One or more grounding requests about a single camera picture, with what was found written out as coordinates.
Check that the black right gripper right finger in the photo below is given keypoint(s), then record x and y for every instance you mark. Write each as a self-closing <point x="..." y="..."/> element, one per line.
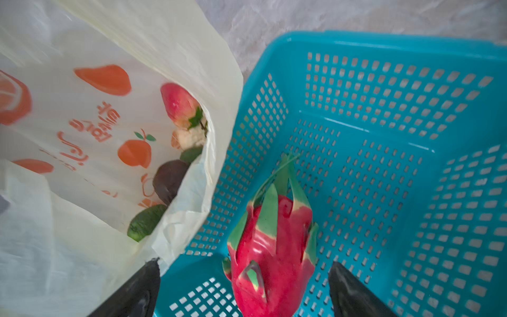
<point x="350" y="297"/>

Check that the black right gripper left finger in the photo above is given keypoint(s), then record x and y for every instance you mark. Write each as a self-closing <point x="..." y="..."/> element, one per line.
<point x="137" y="296"/>

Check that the green lime fruit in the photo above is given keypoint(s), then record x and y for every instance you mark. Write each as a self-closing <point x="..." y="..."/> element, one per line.
<point x="144" y="223"/>

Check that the pink dragon fruit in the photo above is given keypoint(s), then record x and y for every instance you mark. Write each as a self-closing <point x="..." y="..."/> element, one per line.
<point x="272" y="249"/>

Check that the dark avocado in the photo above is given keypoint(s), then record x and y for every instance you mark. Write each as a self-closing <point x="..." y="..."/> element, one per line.
<point x="168" y="179"/>

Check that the dark green cucumber fruit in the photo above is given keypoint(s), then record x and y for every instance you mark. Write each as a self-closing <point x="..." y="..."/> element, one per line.
<point x="189" y="155"/>

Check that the yellow printed plastic bag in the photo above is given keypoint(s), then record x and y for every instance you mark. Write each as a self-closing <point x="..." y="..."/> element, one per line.
<point x="83" y="131"/>

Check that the red pink apple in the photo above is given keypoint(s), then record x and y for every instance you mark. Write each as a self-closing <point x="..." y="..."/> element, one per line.
<point x="182" y="108"/>

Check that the teal plastic basket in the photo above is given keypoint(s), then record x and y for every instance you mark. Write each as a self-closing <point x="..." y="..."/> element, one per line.
<point x="402" y="155"/>

